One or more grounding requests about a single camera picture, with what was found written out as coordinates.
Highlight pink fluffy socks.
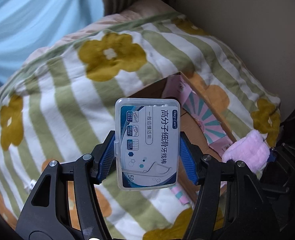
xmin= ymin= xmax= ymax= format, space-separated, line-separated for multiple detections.
xmin=222 ymin=129 xmax=270 ymax=173

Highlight blue labelled floss pick box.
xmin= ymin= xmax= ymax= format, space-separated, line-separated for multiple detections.
xmin=115 ymin=98 xmax=180 ymax=191

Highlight cardboard box pink patterned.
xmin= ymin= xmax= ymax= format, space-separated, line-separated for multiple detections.
xmin=127 ymin=71 xmax=238 ymax=204

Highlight floral striped blanket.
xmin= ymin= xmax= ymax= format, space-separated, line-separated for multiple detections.
xmin=0 ymin=12 xmax=280 ymax=239

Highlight light blue sheet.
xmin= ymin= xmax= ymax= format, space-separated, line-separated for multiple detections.
xmin=0 ymin=0 xmax=104 ymax=86

